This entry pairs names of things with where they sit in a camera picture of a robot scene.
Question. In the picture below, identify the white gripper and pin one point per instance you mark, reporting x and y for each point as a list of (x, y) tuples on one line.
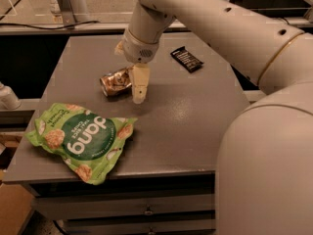
[(138, 49)]

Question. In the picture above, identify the orange soda can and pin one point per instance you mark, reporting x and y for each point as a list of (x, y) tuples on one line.
[(115, 83)]

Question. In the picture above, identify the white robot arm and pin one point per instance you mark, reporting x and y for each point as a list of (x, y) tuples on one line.
[(264, 172)]

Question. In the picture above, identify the black snack bar wrapper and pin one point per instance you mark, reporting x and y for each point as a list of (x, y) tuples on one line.
[(186, 59)]

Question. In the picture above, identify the green rice chips bag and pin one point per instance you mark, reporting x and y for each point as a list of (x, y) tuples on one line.
[(90, 145)]

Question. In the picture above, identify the grey drawer cabinet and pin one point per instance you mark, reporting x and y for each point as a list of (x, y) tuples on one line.
[(163, 182)]

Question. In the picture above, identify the white pipe at left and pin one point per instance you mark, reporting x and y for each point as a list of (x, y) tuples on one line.
[(8, 97)]

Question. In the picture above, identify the cardboard box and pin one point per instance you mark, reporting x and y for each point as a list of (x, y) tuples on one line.
[(15, 209)]

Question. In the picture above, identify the metal bracket left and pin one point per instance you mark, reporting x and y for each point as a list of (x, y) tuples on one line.
[(66, 12)]

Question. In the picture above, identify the grey metal rail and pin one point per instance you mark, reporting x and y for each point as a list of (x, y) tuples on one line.
[(87, 27)]

